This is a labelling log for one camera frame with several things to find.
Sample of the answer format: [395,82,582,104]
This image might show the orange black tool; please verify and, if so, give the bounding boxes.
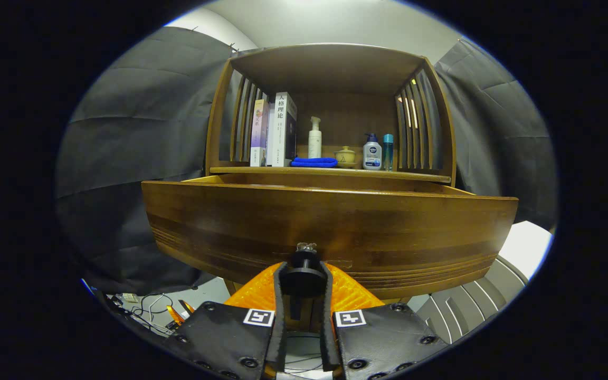
[166,299,196,326]

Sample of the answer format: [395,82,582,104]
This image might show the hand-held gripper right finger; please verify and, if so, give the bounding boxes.
[319,261,450,380]

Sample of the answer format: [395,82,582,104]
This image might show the brown wooden drawer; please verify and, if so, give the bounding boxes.
[141,173,519,300]

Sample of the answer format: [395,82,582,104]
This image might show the white pump bottle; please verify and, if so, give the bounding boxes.
[308,116,322,159]

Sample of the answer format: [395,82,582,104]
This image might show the white tabletop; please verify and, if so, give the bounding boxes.
[497,221,554,280]

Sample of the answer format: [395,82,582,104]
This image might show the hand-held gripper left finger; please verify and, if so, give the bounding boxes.
[164,262,289,380]

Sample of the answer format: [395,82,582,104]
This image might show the purple book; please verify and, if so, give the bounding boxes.
[250,99,270,167]

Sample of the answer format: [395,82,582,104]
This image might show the white bottle with blue cap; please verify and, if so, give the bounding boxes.
[363,133,383,170]

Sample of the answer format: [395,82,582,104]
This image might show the brown wooden cabinet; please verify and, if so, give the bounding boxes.
[205,43,458,307]

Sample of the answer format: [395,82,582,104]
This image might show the blue folded cloth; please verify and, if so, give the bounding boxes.
[290,157,339,168]

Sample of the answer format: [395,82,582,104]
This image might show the grey ribbed plastic panel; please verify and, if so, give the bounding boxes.
[415,253,529,345]

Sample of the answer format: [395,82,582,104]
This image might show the black backdrop cloth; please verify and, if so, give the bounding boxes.
[53,26,558,296]

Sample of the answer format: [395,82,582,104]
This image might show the white thick book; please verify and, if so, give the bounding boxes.
[268,92,298,167]

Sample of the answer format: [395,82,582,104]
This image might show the wooden countertop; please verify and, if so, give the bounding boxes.
[209,165,452,184]

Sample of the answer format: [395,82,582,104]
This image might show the yellow lidded tea cup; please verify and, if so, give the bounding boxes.
[334,146,357,168]

